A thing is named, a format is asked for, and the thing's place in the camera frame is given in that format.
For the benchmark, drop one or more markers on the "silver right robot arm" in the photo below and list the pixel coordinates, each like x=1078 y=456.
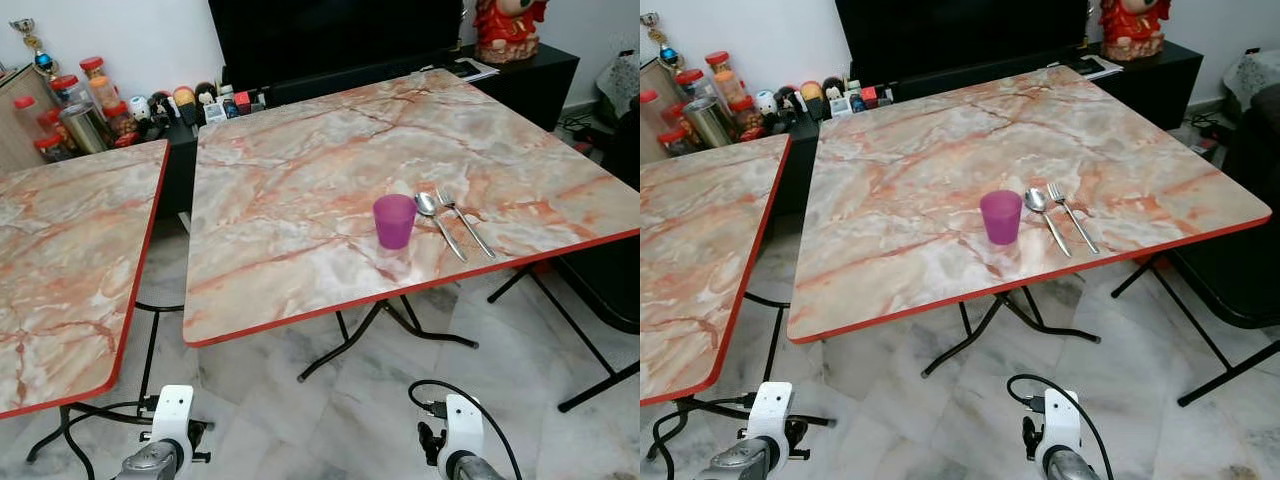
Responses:
x=1072 y=465
x=475 y=468

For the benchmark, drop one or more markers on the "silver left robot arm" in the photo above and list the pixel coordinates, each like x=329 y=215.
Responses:
x=155 y=463
x=745 y=462

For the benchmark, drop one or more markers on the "marble top folding table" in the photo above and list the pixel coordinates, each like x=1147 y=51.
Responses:
x=70 y=260
x=690 y=260
x=900 y=200
x=300 y=200

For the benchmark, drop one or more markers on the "steel spoon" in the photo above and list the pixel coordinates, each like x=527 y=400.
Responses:
x=1046 y=220
x=440 y=225

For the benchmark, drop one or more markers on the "purple plastic cup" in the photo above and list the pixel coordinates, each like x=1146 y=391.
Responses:
x=1001 y=218
x=394 y=222

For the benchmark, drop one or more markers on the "steel fork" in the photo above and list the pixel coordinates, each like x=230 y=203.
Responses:
x=1072 y=218
x=465 y=222

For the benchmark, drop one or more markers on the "black chair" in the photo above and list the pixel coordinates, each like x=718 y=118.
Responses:
x=610 y=260
x=1240 y=250

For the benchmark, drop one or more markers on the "steel canister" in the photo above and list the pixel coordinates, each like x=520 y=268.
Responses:
x=710 y=122
x=86 y=128

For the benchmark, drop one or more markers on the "white figurine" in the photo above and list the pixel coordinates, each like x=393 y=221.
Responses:
x=140 y=108
x=766 y=103

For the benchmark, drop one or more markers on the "orange head figurine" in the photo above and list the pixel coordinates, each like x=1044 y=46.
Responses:
x=185 y=105
x=811 y=100

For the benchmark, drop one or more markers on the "short red lid jar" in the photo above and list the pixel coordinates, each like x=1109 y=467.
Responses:
x=690 y=86
x=66 y=92

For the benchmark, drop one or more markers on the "tall red lid jar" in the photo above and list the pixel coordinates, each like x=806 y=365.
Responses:
x=725 y=76
x=100 y=82

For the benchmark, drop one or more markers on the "stack of booklets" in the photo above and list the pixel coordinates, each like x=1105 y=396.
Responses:
x=478 y=70
x=1100 y=67

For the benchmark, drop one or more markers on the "white patterned cloth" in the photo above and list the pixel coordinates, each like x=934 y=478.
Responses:
x=1255 y=78
x=622 y=85

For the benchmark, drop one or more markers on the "black television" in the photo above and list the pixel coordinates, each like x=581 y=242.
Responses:
x=335 y=40
x=960 y=40

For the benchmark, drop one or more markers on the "gold trophy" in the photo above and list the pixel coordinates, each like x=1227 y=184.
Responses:
x=35 y=50
x=662 y=45

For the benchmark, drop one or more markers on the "red laughing buddha statue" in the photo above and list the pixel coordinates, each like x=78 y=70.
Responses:
x=510 y=30
x=1135 y=28

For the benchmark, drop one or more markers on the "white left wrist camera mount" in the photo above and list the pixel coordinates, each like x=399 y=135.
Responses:
x=771 y=410
x=173 y=415

